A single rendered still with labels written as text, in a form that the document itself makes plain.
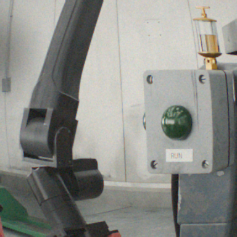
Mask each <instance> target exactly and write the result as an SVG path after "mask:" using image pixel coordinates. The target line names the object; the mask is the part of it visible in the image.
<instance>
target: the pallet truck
mask: <svg viewBox="0 0 237 237"><path fill-rule="evenodd" d="M0 203H1V205H2V206H3V210H2V212H0V217H1V222H2V226H4V227H8V228H10V229H14V230H17V231H21V232H23V233H26V234H29V235H33V236H37V237H45V236H47V235H49V234H51V233H53V231H48V230H44V229H41V228H36V227H33V226H30V225H26V224H24V223H19V222H16V221H17V220H18V221H19V220H20V221H22V222H26V223H30V224H32V225H38V226H40V227H45V228H49V229H52V228H51V226H50V224H49V222H48V221H47V220H45V219H43V218H38V217H34V216H31V215H28V212H27V210H26V208H24V206H23V205H21V203H19V202H18V200H16V198H15V197H13V195H11V193H10V192H8V190H6V189H5V188H3V187H1V186H0Z"/></svg>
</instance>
